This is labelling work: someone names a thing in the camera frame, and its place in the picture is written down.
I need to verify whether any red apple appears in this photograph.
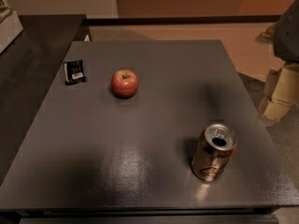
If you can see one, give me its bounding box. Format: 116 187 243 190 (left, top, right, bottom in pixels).
111 70 138 98

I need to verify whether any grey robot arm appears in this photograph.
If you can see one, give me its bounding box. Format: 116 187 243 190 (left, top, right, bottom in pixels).
259 0 299 121

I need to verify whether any brown soda can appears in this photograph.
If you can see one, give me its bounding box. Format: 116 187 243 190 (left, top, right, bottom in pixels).
192 123 237 182

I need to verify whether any black snack packet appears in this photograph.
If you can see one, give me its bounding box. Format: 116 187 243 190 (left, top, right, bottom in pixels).
64 60 87 85

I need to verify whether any white box at left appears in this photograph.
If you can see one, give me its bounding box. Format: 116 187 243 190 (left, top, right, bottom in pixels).
0 0 23 53

